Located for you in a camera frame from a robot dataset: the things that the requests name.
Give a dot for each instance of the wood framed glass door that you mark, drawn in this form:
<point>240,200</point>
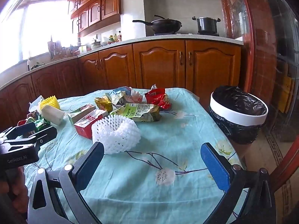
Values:
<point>268,51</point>

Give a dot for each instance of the green drink carton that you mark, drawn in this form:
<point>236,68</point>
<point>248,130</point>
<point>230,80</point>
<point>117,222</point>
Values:
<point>80,112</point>

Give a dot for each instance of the teal floral tablecloth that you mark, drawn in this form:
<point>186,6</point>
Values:
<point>151,191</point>

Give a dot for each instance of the green crumpled wrapper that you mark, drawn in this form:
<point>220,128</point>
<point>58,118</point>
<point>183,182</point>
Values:
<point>43,122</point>

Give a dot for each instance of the white foam block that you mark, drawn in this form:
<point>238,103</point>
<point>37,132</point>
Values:
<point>52,114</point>

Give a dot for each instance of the wooden base cabinets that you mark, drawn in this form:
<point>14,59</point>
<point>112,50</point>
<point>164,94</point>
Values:
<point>158,63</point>

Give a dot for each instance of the yellow label bottle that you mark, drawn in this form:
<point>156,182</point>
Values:
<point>115,38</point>

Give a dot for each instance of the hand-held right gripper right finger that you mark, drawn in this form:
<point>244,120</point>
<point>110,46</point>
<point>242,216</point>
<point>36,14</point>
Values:
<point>215,168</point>

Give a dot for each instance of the knife block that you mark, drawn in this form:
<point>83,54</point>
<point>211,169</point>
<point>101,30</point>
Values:
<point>54,49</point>

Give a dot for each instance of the black pot with lid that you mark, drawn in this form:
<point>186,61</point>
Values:
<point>206,25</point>

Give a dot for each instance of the yellow crate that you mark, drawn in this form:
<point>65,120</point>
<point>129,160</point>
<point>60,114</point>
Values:
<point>286,95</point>

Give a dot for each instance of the red snack wrapper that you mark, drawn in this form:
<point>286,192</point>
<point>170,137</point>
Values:
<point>156,96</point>

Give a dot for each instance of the gas stove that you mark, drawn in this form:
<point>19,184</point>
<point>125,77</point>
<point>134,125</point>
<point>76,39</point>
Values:
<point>186,34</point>

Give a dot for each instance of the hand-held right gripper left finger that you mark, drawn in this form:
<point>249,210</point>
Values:
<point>91,164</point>

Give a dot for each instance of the red crumpled wrapper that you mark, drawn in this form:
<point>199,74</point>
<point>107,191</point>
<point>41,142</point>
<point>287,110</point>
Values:
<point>32,116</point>

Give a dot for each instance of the crumpled silver wrapper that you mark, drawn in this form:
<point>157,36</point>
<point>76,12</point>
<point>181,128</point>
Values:
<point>119,95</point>

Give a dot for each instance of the white foam fruit net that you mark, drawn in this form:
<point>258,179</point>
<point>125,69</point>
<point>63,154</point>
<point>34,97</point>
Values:
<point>116,133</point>

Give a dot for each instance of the white tissue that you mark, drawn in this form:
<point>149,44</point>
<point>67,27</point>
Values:
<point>35,105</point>

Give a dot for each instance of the red and white milk carton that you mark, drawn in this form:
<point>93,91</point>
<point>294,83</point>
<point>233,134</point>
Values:
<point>88,122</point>

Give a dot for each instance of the white cup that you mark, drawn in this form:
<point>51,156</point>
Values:
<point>83,49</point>

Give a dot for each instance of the pink plastic bag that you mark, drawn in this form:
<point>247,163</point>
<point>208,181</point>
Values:
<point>137,96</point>

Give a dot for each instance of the green snack pouch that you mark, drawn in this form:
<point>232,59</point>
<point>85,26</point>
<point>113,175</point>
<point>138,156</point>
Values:
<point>137,110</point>

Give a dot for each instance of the wooden wall cabinets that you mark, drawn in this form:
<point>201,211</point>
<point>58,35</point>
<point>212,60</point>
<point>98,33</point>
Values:
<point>109,4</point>

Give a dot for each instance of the yellow foam fruit net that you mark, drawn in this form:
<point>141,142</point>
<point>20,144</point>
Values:
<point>49,101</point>

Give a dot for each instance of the white bin with black liner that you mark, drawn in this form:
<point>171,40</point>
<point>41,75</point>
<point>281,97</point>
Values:
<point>233,117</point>

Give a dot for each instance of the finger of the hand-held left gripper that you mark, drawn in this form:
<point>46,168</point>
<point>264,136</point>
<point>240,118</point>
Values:
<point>25,127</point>
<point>46,134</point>

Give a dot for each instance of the yellow green snack wrapper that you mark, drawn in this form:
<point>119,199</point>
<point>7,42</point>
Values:
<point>102,102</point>

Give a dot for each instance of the person's left hand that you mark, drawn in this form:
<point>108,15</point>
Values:
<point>16,186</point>

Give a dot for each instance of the window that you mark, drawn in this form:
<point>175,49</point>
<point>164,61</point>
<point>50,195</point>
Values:
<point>42,28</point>

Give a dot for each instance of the black wok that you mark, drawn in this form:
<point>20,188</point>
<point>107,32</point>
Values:
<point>165,25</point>

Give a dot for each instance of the green leafy vegetables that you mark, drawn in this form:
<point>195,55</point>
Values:
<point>37,65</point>

